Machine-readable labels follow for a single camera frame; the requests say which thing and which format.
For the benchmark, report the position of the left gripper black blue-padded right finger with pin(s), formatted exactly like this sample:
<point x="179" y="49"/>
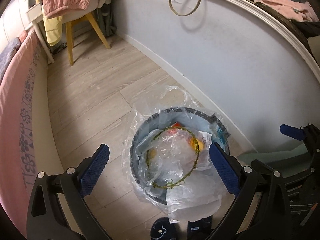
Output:
<point x="260" y="209"/>

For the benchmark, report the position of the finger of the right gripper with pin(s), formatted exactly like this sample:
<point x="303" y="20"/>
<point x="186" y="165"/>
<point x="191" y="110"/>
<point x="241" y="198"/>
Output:
<point x="294" y="171"/>
<point x="293" y="132"/>

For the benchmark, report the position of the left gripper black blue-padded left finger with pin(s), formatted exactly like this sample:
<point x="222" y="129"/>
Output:
<point x="46" y="218"/>

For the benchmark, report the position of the large white paper sheet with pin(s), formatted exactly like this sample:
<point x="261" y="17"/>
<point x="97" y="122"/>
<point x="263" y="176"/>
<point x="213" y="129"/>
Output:
<point x="198" y="197"/>

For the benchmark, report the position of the white printed packet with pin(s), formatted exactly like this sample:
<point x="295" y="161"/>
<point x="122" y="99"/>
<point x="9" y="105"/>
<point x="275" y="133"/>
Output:
<point x="206" y="139"/>

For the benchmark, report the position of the clear plastic wrap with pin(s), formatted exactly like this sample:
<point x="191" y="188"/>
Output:
<point x="170" y="158"/>

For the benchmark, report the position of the round grey trash bin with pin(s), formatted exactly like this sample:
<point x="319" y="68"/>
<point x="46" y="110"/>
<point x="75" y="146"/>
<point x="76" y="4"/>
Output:
<point x="192" y="119"/>

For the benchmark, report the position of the small orange peel piece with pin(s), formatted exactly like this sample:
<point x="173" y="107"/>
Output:
<point x="196" y="144"/>

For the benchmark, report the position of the black slipper with face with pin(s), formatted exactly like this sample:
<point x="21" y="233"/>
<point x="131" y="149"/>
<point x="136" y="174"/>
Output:
<point x="163" y="230"/>

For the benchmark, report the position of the clear plastic bin liner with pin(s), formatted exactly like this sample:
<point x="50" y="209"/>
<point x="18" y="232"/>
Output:
<point x="147" y="103"/>

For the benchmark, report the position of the pink clothes pile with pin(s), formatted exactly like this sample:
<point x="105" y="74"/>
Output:
<point x="301" y="12"/>

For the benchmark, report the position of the red snack wrapper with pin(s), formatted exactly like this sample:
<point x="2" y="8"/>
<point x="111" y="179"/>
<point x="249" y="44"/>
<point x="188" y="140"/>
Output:
<point x="176" y="127"/>

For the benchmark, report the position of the pink bed mattress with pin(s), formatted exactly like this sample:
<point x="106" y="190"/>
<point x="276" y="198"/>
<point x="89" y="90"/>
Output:
<point x="27" y="142"/>

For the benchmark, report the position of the yellow garment on chair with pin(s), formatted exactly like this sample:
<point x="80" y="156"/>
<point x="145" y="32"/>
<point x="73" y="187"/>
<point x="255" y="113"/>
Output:
<point x="53" y="28"/>

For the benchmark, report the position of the yellow wooden chair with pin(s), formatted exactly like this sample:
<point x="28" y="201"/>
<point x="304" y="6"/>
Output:
<point x="86" y="22"/>

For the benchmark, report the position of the white side table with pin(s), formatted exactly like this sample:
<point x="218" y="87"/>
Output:
<point x="34" y="15"/>

